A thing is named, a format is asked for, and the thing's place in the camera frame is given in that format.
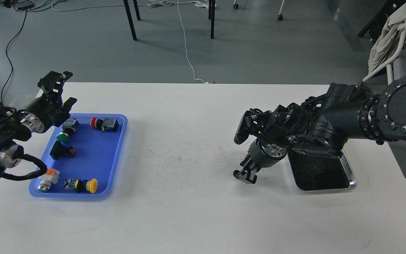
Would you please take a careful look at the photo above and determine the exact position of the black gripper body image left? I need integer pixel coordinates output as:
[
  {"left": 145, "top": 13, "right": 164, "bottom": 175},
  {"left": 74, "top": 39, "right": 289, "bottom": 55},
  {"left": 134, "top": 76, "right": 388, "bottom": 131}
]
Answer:
[{"left": 18, "top": 95, "right": 66, "bottom": 133}]

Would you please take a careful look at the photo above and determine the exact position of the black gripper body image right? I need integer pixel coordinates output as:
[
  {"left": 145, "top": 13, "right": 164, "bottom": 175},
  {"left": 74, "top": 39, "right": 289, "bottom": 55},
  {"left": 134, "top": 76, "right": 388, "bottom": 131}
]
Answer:
[{"left": 248, "top": 140, "right": 287, "bottom": 169}]

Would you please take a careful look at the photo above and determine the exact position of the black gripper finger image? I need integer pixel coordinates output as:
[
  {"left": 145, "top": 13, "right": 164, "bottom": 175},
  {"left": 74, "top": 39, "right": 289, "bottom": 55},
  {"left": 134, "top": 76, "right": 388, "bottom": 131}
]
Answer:
[
  {"left": 37, "top": 71, "right": 73, "bottom": 103},
  {"left": 240, "top": 155, "right": 256, "bottom": 170},
  {"left": 59, "top": 97, "right": 77, "bottom": 122},
  {"left": 238, "top": 169, "right": 258, "bottom": 184}
]

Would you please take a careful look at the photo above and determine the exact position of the small black gear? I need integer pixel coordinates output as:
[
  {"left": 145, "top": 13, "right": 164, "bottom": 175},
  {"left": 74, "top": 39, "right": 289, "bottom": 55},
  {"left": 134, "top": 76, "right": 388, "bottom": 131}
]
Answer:
[{"left": 233, "top": 170, "right": 240, "bottom": 179}]

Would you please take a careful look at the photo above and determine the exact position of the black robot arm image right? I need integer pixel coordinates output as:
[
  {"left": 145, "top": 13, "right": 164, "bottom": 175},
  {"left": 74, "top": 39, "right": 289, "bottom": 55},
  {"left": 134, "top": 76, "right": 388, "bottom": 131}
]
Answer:
[{"left": 233, "top": 76, "right": 406, "bottom": 184}]

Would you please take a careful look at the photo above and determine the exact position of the blue plastic tray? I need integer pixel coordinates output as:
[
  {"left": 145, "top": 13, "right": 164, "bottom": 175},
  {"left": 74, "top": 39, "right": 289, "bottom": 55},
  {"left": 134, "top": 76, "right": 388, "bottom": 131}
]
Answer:
[{"left": 29, "top": 113, "right": 128, "bottom": 199}]

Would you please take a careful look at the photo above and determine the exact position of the silver metal tray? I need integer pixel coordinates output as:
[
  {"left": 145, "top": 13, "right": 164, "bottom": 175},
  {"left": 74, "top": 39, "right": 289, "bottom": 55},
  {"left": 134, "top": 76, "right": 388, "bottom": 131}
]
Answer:
[{"left": 287, "top": 150, "right": 358, "bottom": 194}]

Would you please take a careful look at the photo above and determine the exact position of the white orange push button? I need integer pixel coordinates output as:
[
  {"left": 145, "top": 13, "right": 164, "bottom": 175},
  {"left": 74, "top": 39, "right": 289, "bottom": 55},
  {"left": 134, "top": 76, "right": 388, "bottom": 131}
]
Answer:
[{"left": 37, "top": 168, "right": 61, "bottom": 193}]

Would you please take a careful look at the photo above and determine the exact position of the yellow mushroom push button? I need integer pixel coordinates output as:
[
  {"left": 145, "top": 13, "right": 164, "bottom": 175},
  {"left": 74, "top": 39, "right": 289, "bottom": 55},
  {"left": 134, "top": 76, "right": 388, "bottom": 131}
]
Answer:
[{"left": 62, "top": 178, "right": 98, "bottom": 194}]

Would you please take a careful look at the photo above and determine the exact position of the black table leg left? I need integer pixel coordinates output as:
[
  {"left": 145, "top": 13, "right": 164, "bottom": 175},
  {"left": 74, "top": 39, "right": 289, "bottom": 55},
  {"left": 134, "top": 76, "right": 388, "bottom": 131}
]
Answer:
[{"left": 123, "top": 0, "right": 141, "bottom": 41}]

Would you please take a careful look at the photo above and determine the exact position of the black table leg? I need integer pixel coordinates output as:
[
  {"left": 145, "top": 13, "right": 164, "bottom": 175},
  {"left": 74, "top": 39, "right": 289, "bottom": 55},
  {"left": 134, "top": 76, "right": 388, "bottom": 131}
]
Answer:
[
  {"left": 123, "top": 0, "right": 141, "bottom": 41},
  {"left": 208, "top": 0, "right": 216, "bottom": 39}
]

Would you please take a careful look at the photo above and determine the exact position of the black table leg right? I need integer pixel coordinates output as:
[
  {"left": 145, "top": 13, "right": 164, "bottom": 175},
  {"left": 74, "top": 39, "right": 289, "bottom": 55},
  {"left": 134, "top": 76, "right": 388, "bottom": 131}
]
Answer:
[{"left": 208, "top": 0, "right": 216, "bottom": 39}]

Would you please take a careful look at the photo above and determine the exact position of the grey office chair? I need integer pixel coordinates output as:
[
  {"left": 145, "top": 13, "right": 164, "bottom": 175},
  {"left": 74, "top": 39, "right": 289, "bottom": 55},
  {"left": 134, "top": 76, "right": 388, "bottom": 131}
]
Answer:
[{"left": 358, "top": 0, "right": 406, "bottom": 83}]

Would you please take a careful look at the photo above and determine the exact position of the beige cloth on chair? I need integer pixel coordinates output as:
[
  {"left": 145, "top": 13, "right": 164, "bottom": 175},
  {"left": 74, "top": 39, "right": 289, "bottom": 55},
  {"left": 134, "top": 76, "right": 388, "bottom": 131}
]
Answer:
[{"left": 368, "top": 3, "right": 406, "bottom": 74}]

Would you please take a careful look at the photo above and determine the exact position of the green push button switch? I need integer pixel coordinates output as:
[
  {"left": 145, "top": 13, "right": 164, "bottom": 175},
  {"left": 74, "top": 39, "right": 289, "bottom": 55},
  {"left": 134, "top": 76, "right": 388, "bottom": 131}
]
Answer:
[{"left": 55, "top": 118, "right": 80, "bottom": 143}]

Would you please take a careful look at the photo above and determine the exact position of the black selector switch red base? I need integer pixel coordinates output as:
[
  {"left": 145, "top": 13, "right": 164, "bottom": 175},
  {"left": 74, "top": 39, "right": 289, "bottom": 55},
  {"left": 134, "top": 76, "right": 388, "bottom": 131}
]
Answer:
[{"left": 50, "top": 146, "right": 77, "bottom": 160}]

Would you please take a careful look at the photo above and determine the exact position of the red push button switch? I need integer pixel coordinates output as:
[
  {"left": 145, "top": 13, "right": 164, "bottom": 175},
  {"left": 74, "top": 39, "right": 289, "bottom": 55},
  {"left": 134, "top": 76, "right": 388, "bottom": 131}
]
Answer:
[{"left": 90, "top": 117, "right": 119, "bottom": 132}]

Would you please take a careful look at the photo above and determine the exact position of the black cable on floor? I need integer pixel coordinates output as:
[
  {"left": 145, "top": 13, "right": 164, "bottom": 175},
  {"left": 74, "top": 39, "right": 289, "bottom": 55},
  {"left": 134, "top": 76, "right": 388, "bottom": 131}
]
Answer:
[{"left": 0, "top": 0, "right": 54, "bottom": 103}]

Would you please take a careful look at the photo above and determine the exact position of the white cable on floor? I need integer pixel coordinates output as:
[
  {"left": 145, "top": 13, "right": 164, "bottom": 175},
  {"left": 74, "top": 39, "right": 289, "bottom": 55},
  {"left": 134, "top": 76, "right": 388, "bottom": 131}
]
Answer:
[{"left": 147, "top": 0, "right": 217, "bottom": 84}]

